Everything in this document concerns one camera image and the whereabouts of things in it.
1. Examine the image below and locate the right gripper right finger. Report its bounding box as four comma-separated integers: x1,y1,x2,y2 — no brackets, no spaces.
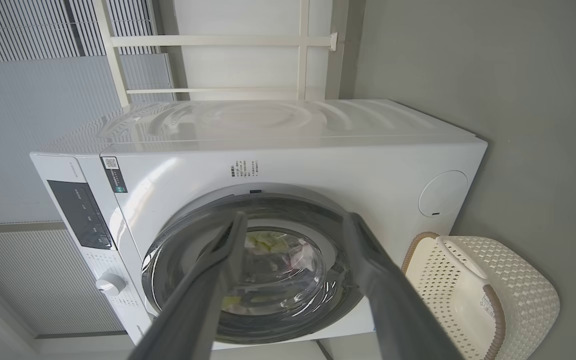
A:
343,212,464,360

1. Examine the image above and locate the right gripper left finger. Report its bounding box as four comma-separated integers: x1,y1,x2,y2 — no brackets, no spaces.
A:
128,211,249,360

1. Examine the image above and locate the washing machine door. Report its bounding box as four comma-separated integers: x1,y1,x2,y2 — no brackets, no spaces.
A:
141,192,369,345

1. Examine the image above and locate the cream perforated laundry basket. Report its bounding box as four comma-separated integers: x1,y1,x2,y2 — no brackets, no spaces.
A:
401,231,561,360

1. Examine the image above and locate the white front-load washing machine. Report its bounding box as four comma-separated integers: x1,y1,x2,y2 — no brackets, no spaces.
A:
29,98,489,351

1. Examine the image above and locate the white ribbed window blind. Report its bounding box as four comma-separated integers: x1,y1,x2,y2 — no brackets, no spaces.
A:
0,0,175,226
0,227,130,337

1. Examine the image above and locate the white metal shelf rack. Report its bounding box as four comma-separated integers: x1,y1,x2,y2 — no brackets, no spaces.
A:
93,0,339,108

